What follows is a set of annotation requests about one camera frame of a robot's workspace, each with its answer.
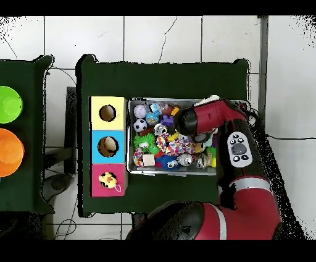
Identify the large colourful dotted cloth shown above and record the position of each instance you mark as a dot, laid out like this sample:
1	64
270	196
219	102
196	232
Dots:
177	144

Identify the cream yellow cloth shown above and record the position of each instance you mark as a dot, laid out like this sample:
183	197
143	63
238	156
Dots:
208	98

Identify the yellow toy duck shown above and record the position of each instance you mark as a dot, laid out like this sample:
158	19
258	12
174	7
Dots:
108	180

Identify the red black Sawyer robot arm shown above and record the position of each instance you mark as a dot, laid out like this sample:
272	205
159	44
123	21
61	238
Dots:
246	210

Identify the clear mesh bin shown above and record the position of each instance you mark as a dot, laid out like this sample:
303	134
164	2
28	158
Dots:
138	170

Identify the wooden box with three holes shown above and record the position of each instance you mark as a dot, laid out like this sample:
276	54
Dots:
108	123

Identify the blue globe ball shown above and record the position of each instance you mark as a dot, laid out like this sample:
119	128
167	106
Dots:
152	118

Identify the green spiky toy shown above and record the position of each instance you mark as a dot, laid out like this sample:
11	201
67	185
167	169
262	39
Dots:
144	143

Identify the black white soccer ball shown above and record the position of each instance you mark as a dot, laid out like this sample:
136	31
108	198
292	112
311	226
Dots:
140	125

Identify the white baseball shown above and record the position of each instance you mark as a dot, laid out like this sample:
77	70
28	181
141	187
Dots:
140	111

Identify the twisted colourful dotted cloth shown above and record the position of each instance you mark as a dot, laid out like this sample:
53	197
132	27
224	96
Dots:
138	158

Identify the blue spiky ball with eyes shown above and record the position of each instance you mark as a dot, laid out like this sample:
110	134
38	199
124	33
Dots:
170	163

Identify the dark green table cloth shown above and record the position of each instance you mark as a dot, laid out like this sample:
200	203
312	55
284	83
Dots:
163	81
22	192

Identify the orange plastic bowl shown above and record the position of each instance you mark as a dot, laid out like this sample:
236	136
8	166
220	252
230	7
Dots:
9	152

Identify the green plastic bowl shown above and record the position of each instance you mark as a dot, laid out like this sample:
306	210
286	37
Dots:
9	105

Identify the black frame stand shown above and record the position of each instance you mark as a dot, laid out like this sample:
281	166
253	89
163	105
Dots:
71	111

